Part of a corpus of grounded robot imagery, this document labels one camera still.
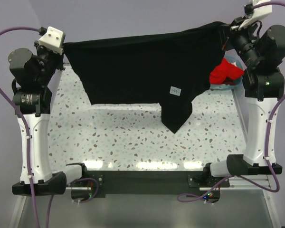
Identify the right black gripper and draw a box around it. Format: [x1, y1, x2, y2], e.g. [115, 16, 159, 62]
[218, 14, 262, 68]

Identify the black t shirt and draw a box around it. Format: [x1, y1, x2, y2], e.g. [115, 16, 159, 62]
[63, 21, 226, 133]

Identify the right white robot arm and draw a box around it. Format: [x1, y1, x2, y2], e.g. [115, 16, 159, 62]
[202, 21, 285, 187]

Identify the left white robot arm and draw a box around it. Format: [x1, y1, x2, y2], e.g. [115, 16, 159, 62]
[8, 43, 89, 197]

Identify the teal plastic laundry basket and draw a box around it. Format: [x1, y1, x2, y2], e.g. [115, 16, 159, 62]
[210, 56, 243, 90]

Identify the red t shirt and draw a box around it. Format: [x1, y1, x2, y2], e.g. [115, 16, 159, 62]
[209, 58, 244, 86]

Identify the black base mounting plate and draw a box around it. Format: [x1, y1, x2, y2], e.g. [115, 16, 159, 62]
[68, 171, 230, 202]

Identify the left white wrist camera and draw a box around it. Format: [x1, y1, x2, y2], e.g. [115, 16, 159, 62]
[38, 26, 66, 55]

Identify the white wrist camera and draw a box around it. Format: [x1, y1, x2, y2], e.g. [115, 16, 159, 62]
[38, 26, 66, 55]
[230, 0, 272, 31]

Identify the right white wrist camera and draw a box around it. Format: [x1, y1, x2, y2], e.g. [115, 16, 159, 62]
[230, 0, 272, 31]

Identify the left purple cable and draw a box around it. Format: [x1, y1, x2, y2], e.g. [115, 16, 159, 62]
[0, 26, 98, 228]

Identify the aluminium extrusion rail frame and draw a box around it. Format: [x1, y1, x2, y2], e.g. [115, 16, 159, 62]
[8, 62, 282, 228]

